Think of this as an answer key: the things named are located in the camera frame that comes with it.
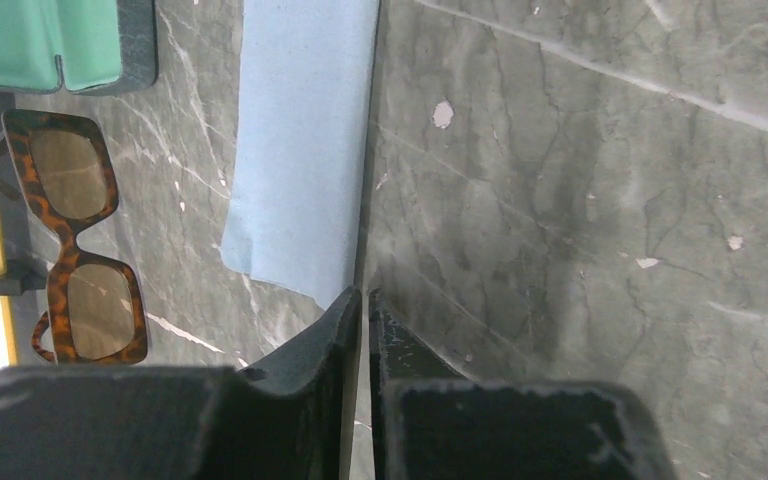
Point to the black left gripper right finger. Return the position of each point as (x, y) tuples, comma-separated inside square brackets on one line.
[(430, 422)]

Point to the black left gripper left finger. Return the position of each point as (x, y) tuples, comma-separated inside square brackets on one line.
[(287, 416)]

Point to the brown tortoise sunglasses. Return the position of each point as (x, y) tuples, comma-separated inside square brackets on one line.
[(60, 165)]

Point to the light blue cloth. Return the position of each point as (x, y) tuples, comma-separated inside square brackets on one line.
[(304, 96)]

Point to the blue glasses case green lining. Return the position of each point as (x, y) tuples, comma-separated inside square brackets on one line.
[(96, 48)]

